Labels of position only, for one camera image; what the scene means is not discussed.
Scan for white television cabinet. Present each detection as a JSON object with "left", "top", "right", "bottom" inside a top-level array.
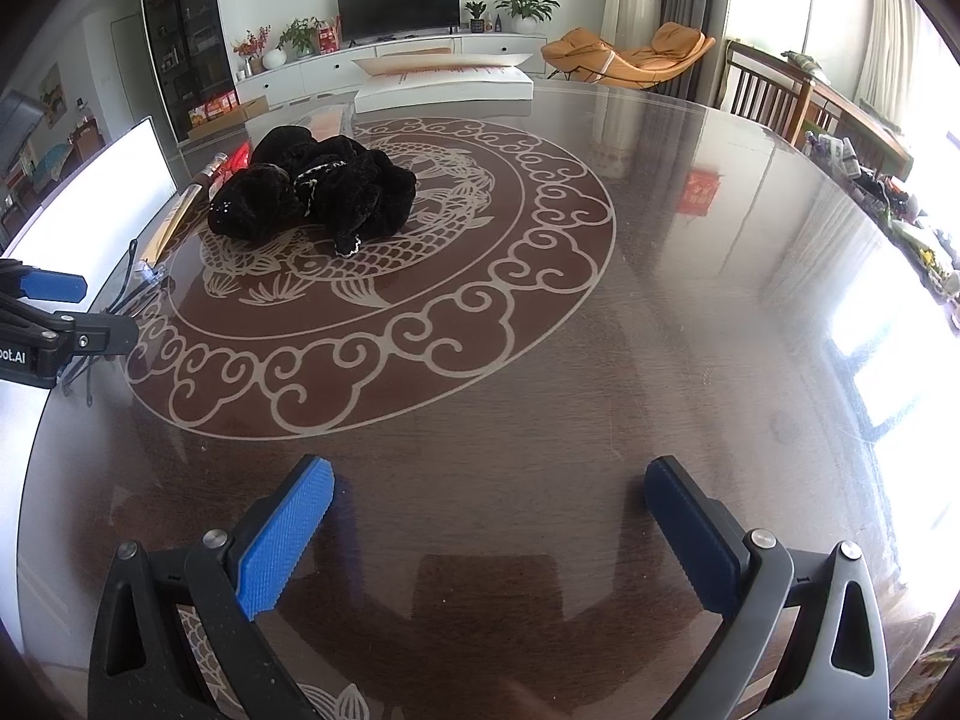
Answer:
[{"left": 235, "top": 31, "right": 548, "bottom": 106}]

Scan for dark wooden chair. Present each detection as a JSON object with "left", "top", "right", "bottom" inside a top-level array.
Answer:
[{"left": 716, "top": 40, "right": 815, "bottom": 147}]

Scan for flat white cardboard box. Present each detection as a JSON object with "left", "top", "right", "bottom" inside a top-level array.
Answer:
[{"left": 352, "top": 52, "right": 535, "bottom": 115}]

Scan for bushy potted plant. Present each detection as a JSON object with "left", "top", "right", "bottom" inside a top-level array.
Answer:
[{"left": 277, "top": 17, "right": 325, "bottom": 57}]

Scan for orange lounge chair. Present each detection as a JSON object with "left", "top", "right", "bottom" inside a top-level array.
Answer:
[{"left": 540, "top": 22, "right": 717, "bottom": 91}]

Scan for large potted plant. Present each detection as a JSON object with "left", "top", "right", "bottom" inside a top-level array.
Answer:
[{"left": 495, "top": 0, "right": 561, "bottom": 35}]

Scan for clutter of small items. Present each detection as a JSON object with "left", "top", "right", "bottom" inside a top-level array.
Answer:
[{"left": 806, "top": 131, "right": 960, "bottom": 331}]

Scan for wooden sideboard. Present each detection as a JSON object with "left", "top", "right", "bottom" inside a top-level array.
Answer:
[{"left": 780, "top": 49, "right": 916, "bottom": 181}]

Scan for black glass cabinet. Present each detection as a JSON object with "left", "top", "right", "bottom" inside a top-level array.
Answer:
[{"left": 139, "top": 0, "right": 241, "bottom": 142}]

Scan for black fuzzy cloth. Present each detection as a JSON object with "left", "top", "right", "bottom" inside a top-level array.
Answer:
[{"left": 207, "top": 127, "right": 418, "bottom": 257}]

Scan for white curtain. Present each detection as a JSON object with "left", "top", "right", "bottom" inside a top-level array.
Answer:
[{"left": 855, "top": 0, "right": 927, "bottom": 128}]

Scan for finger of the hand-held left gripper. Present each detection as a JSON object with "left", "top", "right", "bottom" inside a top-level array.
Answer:
[
  {"left": 0, "top": 259, "right": 89, "bottom": 305},
  {"left": 0, "top": 294, "right": 140, "bottom": 358}
]

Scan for red snack boxes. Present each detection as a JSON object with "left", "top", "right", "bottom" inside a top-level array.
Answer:
[{"left": 187, "top": 90, "right": 239, "bottom": 127}]

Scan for black television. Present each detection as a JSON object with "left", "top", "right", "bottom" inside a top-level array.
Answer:
[{"left": 336, "top": 0, "right": 461, "bottom": 42}]

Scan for framed wall picture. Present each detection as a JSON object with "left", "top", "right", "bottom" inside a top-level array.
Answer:
[{"left": 37, "top": 64, "right": 65, "bottom": 125}]

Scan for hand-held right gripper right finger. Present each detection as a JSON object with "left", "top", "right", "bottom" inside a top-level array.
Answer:
[{"left": 643, "top": 456, "right": 890, "bottom": 720}]

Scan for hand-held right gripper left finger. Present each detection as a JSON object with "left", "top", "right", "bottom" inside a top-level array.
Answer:
[{"left": 88, "top": 454, "right": 336, "bottom": 720}]

